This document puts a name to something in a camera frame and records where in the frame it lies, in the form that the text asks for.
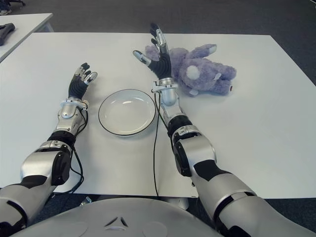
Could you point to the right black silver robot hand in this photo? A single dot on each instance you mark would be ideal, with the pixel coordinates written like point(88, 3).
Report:
point(163, 66)

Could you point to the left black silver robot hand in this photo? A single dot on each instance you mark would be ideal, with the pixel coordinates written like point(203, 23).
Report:
point(77, 86)

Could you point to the purple plush bunny doll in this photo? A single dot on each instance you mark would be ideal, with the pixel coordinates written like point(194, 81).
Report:
point(205, 69)

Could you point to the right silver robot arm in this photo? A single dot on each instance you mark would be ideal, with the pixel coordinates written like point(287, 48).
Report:
point(195, 153)

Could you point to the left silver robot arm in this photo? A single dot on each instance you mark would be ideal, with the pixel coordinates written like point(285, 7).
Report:
point(42, 163)

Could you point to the white plate with black rim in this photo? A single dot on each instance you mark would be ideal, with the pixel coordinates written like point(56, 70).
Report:
point(126, 113)

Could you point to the white side table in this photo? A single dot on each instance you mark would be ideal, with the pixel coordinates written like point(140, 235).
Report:
point(29, 22)

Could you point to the black handheld remote controller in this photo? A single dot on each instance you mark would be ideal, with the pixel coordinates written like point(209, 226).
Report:
point(6, 30)

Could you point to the pair of sneakers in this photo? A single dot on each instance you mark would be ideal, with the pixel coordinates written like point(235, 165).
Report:
point(5, 11)

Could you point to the metal clamp under table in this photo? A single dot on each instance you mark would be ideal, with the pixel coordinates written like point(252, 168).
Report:
point(86, 200)

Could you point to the grey robot torso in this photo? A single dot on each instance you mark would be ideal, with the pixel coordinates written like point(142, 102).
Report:
point(118, 214)

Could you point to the white table leg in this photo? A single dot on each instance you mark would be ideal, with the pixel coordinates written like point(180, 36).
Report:
point(180, 203)

